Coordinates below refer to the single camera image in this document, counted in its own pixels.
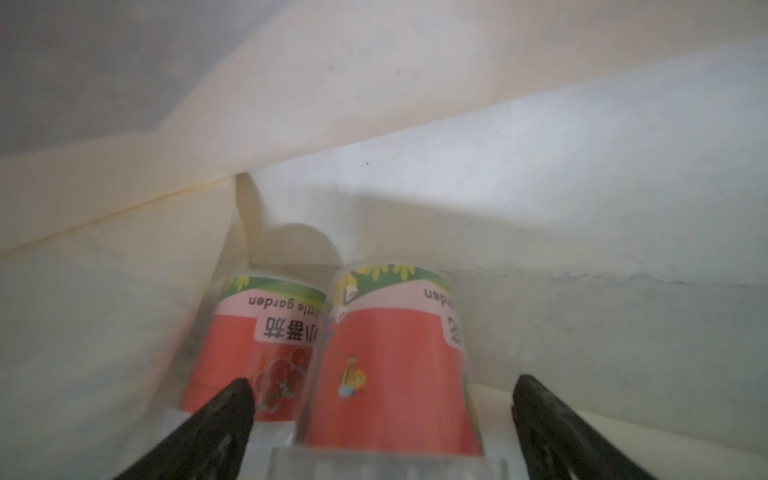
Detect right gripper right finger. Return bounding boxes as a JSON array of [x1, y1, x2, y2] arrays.
[[511, 374, 653, 479]]

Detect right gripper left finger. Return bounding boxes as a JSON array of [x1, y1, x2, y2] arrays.
[[116, 378, 255, 480]]

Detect red jar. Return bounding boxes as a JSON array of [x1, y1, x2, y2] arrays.
[[179, 270, 326, 422], [268, 260, 507, 479]]

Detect cream canvas tote bag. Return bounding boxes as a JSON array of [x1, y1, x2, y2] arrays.
[[1, 1, 767, 479]]

